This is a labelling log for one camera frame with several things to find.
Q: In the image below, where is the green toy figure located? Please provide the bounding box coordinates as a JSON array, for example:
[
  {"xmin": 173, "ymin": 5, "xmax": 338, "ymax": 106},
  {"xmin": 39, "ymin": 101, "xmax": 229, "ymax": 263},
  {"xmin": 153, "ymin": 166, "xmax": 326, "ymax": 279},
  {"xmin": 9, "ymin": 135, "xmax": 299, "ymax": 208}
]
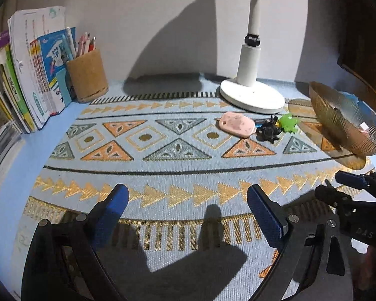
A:
[{"xmin": 277, "ymin": 113, "xmax": 301, "ymax": 134}]

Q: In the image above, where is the gold ribbed bowl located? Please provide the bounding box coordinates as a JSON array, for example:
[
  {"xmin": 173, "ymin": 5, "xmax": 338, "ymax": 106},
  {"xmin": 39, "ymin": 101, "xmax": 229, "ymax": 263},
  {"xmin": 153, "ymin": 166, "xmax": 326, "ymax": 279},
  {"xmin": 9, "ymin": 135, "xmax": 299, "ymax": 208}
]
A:
[{"xmin": 309, "ymin": 81, "xmax": 376, "ymax": 157}]

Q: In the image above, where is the dark wooden cabinet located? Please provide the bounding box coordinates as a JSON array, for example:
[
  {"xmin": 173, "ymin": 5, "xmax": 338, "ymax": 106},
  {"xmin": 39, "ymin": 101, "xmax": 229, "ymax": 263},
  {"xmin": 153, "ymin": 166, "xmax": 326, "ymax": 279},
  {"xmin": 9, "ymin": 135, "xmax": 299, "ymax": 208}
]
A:
[{"xmin": 332, "ymin": 0, "xmax": 376, "ymax": 101}]

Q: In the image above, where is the black toy figure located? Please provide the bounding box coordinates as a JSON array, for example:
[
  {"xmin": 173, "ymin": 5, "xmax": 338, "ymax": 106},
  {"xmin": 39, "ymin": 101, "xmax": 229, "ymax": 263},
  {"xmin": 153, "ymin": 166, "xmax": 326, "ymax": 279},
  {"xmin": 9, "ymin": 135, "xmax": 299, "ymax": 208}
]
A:
[{"xmin": 256, "ymin": 115, "xmax": 284, "ymax": 143}]

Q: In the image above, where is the cork pen holder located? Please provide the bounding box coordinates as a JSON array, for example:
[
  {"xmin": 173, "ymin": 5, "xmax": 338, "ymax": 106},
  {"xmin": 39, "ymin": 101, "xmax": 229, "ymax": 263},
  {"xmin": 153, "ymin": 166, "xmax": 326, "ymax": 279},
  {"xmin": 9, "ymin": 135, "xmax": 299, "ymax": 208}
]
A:
[{"xmin": 66, "ymin": 48, "xmax": 110, "ymax": 103}]

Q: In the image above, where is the row of books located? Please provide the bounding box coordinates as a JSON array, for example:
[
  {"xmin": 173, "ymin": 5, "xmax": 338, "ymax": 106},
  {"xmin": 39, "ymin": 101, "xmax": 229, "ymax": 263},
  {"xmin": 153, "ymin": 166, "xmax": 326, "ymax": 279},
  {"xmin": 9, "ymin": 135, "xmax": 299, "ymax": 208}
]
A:
[{"xmin": 8, "ymin": 6, "xmax": 66, "ymax": 126}]

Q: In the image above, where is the light blue thin book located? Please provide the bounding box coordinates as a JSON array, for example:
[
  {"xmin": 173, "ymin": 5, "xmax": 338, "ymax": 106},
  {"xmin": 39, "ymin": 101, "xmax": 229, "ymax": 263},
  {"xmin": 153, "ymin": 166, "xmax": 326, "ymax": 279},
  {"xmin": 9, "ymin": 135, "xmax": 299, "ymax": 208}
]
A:
[{"xmin": 56, "ymin": 69, "xmax": 77, "ymax": 107}]

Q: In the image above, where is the green spine book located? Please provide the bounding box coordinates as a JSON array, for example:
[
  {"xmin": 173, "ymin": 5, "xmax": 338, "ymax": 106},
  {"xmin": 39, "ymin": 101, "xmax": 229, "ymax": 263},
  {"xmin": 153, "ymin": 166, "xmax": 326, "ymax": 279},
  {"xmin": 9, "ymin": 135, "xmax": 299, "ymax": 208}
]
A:
[{"xmin": 0, "ymin": 31, "xmax": 36, "ymax": 134}]

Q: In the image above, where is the white desk lamp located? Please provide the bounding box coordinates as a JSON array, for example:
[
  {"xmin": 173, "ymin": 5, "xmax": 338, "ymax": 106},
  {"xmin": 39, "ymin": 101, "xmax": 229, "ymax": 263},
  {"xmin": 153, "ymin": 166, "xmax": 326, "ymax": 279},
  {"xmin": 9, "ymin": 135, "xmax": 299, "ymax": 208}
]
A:
[{"xmin": 219, "ymin": 0, "xmax": 286, "ymax": 113}]

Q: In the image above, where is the light blue pen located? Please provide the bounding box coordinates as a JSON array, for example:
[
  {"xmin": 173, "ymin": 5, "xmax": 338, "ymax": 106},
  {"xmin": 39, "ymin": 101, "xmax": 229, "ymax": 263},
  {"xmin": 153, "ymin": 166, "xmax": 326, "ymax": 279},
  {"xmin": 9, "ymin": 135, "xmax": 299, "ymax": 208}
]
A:
[{"xmin": 66, "ymin": 27, "xmax": 76, "ymax": 61}]

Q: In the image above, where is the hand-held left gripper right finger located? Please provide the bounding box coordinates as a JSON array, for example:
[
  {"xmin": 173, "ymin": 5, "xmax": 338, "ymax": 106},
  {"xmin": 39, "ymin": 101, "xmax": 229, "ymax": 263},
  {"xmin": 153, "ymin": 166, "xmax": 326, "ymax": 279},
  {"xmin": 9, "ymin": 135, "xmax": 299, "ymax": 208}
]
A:
[{"xmin": 247, "ymin": 184, "xmax": 353, "ymax": 301}]

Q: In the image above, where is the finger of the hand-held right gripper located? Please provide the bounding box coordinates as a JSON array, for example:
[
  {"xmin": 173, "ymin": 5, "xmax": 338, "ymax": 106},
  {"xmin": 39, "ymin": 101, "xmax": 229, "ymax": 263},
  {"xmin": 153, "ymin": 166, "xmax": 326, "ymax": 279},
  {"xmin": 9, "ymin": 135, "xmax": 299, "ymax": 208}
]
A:
[
  {"xmin": 335, "ymin": 171, "xmax": 376, "ymax": 199},
  {"xmin": 315, "ymin": 180, "xmax": 376, "ymax": 211}
]

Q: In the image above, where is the patterned blue table mat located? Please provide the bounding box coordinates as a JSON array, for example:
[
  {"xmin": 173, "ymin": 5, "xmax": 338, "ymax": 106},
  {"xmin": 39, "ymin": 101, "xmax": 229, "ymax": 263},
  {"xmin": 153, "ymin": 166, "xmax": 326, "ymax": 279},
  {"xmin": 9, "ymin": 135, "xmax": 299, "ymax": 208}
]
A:
[{"xmin": 0, "ymin": 75, "xmax": 376, "ymax": 301}]

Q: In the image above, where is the pink rounded case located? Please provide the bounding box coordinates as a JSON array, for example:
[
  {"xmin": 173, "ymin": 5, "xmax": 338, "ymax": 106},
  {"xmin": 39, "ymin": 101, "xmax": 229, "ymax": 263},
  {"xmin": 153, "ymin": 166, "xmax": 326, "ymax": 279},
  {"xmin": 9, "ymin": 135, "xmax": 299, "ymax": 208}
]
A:
[{"xmin": 219, "ymin": 112, "xmax": 257, "ymax": 138}]

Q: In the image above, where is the stack of magazines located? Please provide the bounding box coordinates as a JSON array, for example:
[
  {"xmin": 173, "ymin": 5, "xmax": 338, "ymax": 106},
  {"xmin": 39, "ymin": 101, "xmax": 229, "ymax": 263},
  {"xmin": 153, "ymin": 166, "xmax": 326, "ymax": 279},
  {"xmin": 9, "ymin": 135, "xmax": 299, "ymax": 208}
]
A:
[{"xmin": 0, "ymin": 122, "xmax": 24, "ymax": 179}]

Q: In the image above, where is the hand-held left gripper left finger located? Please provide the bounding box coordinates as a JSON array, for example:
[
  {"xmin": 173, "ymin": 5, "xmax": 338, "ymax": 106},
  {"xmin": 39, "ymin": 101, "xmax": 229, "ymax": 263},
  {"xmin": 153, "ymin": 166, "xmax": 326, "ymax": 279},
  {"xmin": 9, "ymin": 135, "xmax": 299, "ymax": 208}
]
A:
[{"xmin": 21, "ymin": 183, "xmax": 130, "ymax": 301}]

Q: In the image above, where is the blue cover book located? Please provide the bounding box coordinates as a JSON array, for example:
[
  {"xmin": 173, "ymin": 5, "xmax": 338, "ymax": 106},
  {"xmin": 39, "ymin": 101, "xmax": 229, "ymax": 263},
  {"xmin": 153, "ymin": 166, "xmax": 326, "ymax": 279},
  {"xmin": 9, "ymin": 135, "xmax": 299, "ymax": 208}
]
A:
[{"xmin": 36, "ymin": 29, "xmax": 74, "ymax": 115}]

